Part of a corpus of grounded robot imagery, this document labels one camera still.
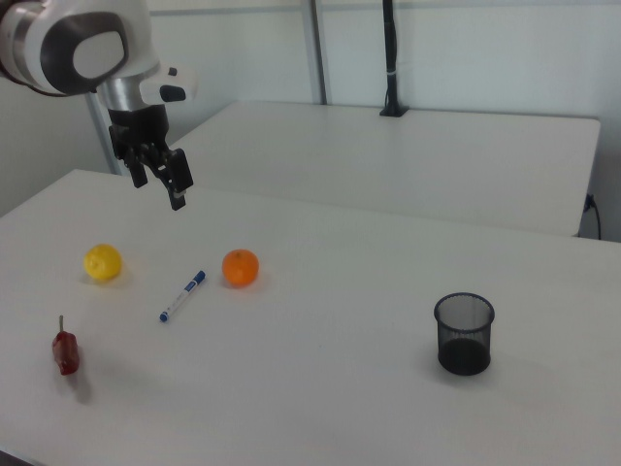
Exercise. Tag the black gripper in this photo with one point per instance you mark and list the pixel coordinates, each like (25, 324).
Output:
(138, 128)

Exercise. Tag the blue white marker pen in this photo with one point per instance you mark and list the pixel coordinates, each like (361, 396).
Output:
(183, 295)

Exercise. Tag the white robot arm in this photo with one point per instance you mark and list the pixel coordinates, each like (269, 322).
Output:
(97, 53)

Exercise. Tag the black mesh pen holder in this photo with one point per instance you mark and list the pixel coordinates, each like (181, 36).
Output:
(466, 354)

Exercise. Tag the yellow lemon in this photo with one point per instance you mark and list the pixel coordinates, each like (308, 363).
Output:
(103, 263)

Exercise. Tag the orange mandarin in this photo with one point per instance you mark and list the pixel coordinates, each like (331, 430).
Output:
(240, 268)

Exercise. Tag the red chili pepper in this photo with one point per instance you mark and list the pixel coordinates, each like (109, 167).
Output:
(66, 352)

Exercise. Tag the white background table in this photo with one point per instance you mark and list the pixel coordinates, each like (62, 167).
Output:
(388, 160)

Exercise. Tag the black pole with clamp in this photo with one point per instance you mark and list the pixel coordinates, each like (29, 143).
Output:
(392, 63)

